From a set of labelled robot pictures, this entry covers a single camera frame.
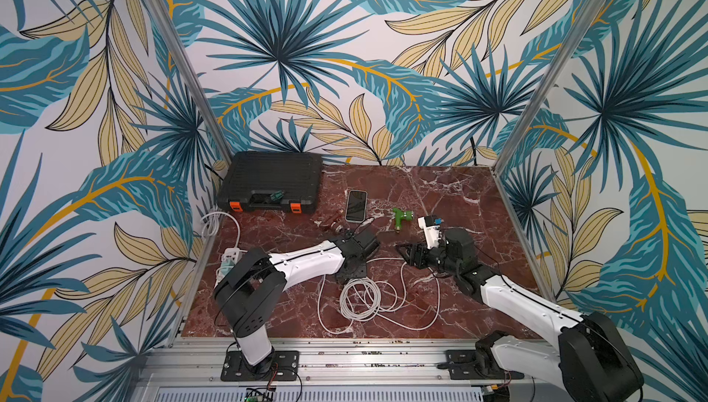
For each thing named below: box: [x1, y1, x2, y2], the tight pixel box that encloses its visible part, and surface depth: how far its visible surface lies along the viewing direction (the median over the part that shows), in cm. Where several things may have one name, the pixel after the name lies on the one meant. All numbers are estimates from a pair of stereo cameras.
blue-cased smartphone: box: [344, 189, 368, 223], surface depth 109 cm
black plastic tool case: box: [217, 150, 324, 214], surface depth 111 cm
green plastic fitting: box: [391, 207, 414, 234], surface depth 105 cm
